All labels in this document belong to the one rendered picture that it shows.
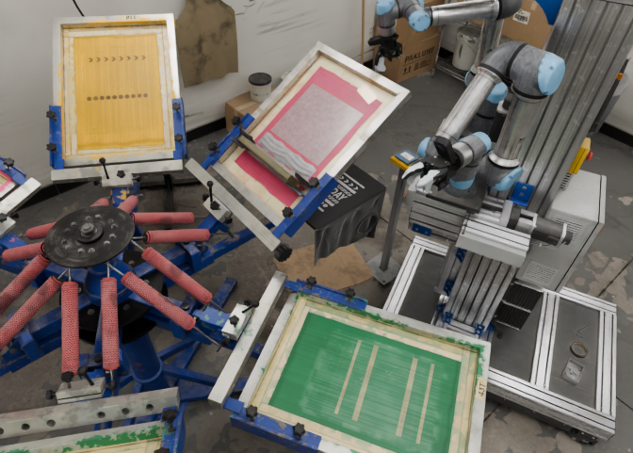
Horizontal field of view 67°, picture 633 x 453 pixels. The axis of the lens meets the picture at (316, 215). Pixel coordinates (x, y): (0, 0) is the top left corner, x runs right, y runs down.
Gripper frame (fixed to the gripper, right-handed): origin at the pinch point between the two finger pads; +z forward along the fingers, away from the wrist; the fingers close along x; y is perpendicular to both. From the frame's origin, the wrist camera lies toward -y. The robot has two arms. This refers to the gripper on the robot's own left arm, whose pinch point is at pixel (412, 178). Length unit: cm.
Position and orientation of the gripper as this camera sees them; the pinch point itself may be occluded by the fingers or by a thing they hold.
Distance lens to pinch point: 141.6
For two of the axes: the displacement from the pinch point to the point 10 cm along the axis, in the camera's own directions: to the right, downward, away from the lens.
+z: -7.6, 4.4, -4.9
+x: -6.5, -4.4, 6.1
